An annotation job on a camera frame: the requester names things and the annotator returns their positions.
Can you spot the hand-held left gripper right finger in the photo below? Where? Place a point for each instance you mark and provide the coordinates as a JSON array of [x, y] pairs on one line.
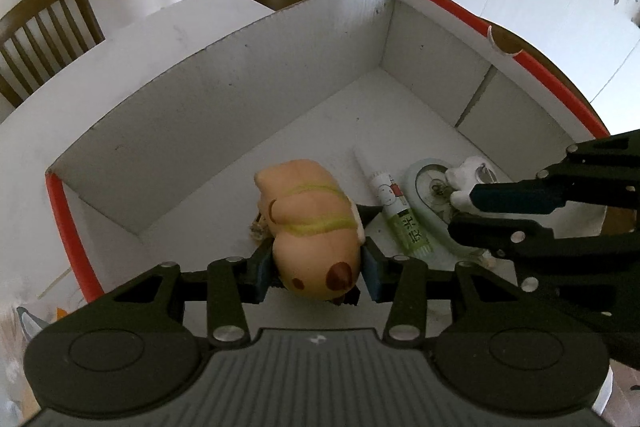
[[372, 274]]

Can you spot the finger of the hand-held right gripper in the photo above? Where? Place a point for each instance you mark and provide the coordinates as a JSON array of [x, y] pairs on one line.
[[500, 232], [515, 197]]

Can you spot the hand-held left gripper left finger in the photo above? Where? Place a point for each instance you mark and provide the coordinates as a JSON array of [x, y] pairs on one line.
[[260, 274]]

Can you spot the white green glue tube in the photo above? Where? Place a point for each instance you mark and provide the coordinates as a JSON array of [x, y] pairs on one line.
[[400, 212]]

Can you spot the tan spotted animal toy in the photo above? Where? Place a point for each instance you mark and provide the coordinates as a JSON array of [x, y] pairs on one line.
[[310, 217]]

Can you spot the correction tape dispenser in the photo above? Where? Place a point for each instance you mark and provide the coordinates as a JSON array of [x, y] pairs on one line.
[[425, 187]]

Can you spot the red cardboard box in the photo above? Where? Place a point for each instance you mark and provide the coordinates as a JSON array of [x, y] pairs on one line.
[[225, 107]]

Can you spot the white wooden wall cabinet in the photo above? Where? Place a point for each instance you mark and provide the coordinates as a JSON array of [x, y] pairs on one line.
[[550, 7]]

